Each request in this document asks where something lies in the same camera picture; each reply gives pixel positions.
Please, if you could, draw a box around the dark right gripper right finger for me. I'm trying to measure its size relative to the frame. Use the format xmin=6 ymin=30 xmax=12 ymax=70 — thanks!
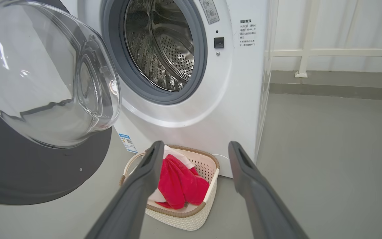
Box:
xmin=228 ymin=141 xmax=311 ymax=239

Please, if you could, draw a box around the blue energy label sticker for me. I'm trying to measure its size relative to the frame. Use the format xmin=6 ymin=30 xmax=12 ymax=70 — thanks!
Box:
xmin=119 ymin=133 xmax=138 ymax=154

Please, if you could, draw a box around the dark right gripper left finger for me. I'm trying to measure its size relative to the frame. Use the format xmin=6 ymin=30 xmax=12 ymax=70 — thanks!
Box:
xmin=85 ymin=140 xmax=165 ymax=239

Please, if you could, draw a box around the white metal railing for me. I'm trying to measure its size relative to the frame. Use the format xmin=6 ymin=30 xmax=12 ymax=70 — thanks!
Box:
xmin=266 ymin=0 xmax=382 ymax=78

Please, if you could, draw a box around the cream plastic laundry basket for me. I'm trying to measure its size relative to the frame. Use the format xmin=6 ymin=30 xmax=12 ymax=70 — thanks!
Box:
xmin=120 ymin=145 xmax=220 ymax=231

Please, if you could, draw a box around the black glass washing machine door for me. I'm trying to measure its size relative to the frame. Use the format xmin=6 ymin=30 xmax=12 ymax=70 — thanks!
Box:
xmin=0 ymin=0 xmax=122 ymax=205

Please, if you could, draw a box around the red and white printed shirt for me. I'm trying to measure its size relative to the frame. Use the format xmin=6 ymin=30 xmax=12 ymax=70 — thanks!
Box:
xmin=148 ymin=145 xmax=210 ymax=210

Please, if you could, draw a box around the white front-load washing machine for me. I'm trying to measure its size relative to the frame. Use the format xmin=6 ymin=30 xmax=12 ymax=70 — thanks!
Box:
xmin=60 ymin=0 xmax=279 ymax=179

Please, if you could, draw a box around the plain red garment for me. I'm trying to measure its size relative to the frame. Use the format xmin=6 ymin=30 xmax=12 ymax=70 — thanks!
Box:
xmin=157 ymin=154 xmax=210 ymax=210

